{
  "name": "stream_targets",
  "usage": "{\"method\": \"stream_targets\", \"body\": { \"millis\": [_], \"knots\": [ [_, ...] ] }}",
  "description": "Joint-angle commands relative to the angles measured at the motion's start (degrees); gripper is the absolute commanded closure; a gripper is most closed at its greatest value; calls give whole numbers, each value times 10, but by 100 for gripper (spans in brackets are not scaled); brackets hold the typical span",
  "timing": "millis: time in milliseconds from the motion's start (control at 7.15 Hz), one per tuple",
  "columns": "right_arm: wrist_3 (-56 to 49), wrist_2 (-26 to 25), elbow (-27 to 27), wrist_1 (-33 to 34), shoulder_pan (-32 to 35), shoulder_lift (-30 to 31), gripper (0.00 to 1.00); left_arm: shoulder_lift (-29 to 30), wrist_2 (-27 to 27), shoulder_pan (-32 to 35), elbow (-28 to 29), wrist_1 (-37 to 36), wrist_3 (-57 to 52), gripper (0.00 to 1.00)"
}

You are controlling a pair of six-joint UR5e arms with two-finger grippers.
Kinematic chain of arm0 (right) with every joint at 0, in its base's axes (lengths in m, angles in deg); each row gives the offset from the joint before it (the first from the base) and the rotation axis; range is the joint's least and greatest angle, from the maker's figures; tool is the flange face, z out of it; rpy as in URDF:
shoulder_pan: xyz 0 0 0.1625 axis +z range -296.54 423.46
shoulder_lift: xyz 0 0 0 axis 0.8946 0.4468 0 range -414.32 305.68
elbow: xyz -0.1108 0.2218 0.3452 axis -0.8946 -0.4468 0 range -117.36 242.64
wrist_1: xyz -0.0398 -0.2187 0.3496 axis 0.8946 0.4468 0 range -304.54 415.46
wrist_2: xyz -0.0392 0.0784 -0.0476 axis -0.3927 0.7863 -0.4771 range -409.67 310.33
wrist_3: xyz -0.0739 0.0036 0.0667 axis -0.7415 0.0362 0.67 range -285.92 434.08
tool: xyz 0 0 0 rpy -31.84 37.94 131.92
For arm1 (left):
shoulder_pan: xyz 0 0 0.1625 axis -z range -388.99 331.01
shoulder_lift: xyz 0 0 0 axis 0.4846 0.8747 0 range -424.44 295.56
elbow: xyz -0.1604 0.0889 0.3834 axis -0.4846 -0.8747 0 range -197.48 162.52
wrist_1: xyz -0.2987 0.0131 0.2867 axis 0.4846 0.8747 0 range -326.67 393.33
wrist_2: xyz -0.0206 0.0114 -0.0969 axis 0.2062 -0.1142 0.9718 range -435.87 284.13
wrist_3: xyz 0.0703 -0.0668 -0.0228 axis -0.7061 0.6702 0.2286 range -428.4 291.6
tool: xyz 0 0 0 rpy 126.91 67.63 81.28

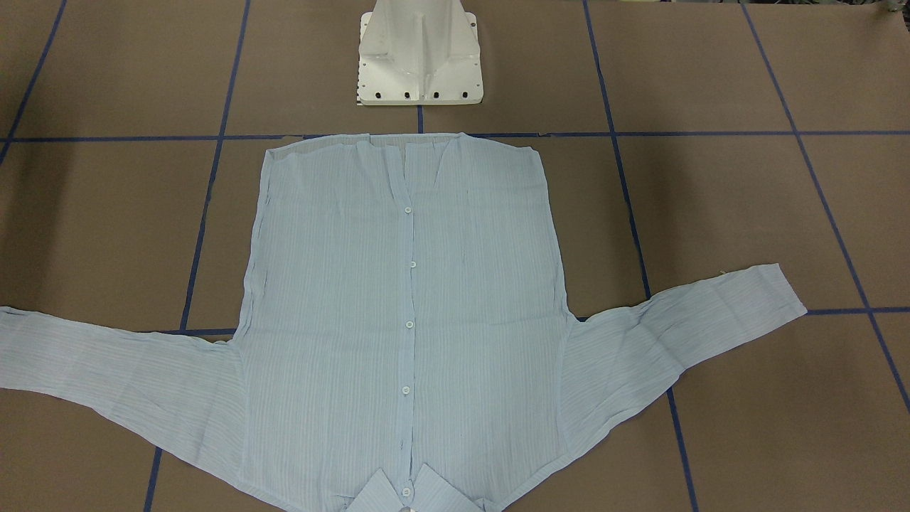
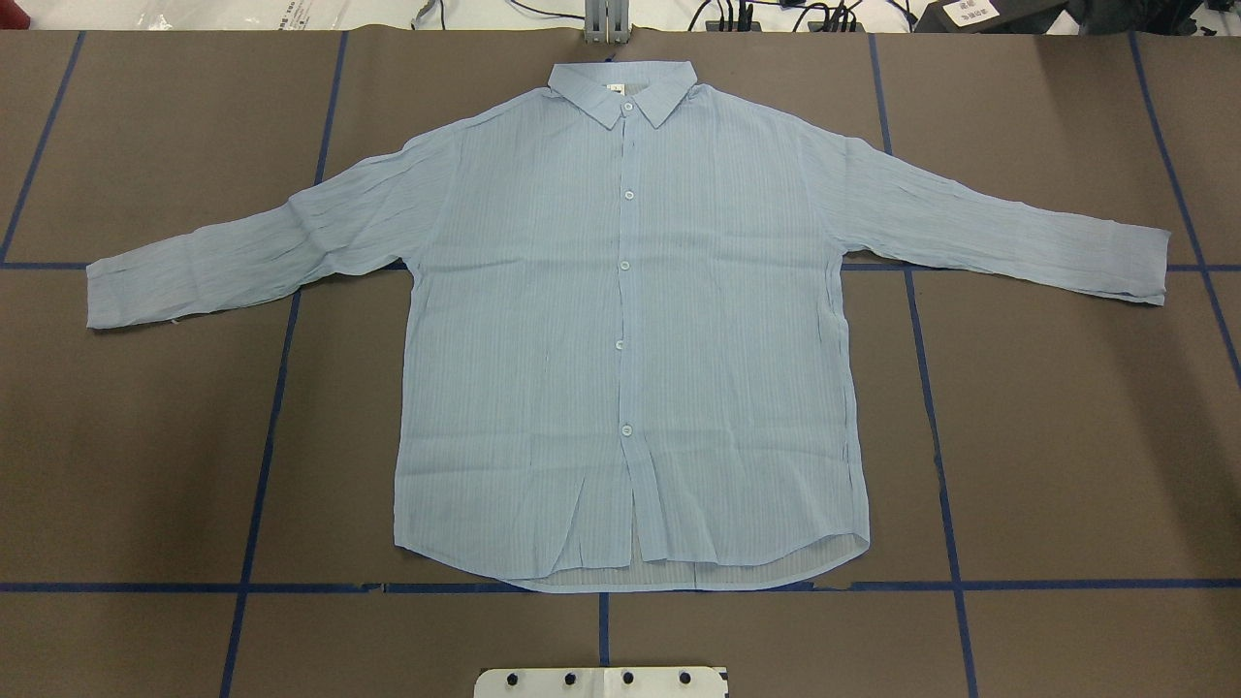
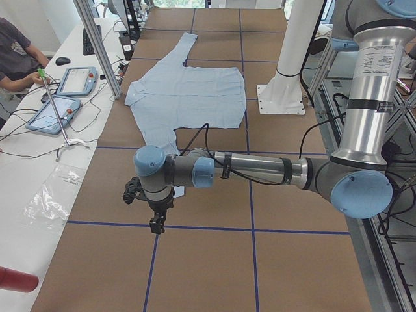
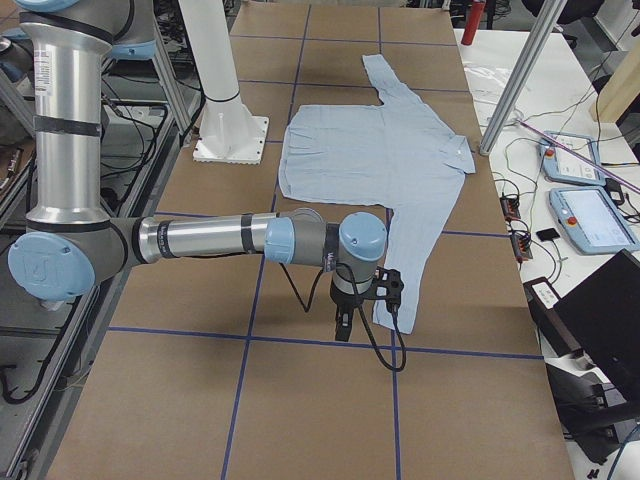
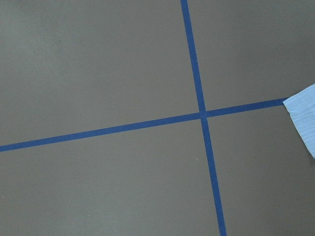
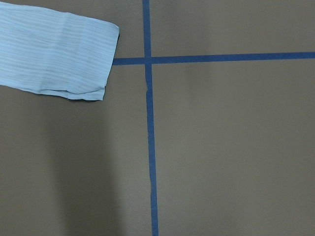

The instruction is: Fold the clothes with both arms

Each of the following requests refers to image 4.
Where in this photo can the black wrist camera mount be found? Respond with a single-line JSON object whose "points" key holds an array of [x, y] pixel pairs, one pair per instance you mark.
{"points": [[387, 286]]}

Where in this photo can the upper blue teach pendant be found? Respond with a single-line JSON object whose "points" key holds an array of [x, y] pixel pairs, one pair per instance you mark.
{"points": [[560, 166]]}

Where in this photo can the black monitor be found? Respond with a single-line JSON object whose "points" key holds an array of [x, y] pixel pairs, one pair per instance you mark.
{"points": [[602, 314]]}

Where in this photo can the aluminium frame rack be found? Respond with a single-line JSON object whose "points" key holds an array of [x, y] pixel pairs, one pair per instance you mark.
{"points": [[71, 243]]}

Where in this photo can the small black square pad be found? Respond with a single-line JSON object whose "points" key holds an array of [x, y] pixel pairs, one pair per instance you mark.
{"points": [[548, 235]]}

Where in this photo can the brown paper table cover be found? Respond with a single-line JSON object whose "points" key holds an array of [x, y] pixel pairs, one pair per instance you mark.
{"points": [[229, 369]]}

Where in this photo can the aluminium frame post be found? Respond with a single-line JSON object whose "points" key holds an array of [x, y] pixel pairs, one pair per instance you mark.
{"points": [[533, 46]]}

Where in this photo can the light blue button shirt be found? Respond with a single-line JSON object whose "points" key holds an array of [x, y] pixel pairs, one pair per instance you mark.
{"points": [[399, 155]]}

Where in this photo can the red cylinder bottle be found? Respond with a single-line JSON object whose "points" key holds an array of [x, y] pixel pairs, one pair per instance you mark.
{"points": [[473, 21]]}

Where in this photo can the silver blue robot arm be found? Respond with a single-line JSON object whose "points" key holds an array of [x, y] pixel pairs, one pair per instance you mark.
{"points": [[350, 250]]}

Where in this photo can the lower blue teach pendant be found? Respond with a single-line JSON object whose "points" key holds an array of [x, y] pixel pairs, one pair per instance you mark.
{"points": [[591, 220]]}

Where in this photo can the blue teach pendant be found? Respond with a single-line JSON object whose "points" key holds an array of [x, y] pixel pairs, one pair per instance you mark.
{"points": [[591, 220], [560, 166]]}

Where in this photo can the wooden beam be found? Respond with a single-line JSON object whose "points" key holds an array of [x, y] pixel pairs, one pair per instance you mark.
{"points": [[619, 20]]}

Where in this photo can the black power box with label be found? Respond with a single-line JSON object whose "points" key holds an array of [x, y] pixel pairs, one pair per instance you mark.
{"points": [[542, 299]]}

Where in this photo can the clear plastic bag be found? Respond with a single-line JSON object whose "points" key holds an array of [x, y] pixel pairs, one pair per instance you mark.
{"points": [[486, 83]]}

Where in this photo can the red black electronics board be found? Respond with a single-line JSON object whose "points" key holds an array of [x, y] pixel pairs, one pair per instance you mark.
{"points": [[521, 245], [510, 208]]}

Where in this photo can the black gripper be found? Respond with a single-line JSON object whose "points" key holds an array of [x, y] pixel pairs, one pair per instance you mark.
{"points": [[343, 303]]}

